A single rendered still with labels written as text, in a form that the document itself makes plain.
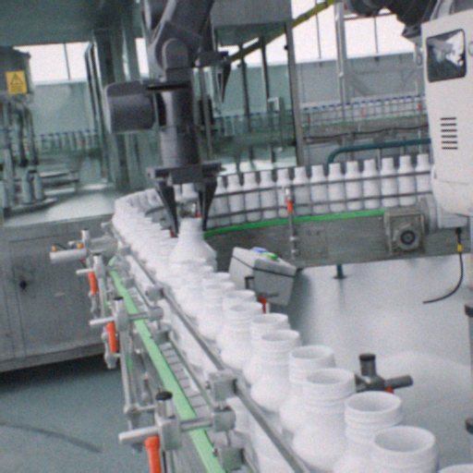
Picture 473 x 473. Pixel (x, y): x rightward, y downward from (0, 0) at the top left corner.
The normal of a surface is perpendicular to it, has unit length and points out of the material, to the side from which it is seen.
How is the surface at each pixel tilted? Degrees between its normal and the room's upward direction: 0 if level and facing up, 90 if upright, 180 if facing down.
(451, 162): 90
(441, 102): 90
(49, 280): 90
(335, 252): 90
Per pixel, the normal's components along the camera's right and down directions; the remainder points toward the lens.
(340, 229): -0.05, 0.16
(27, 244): 0.26, 0.13
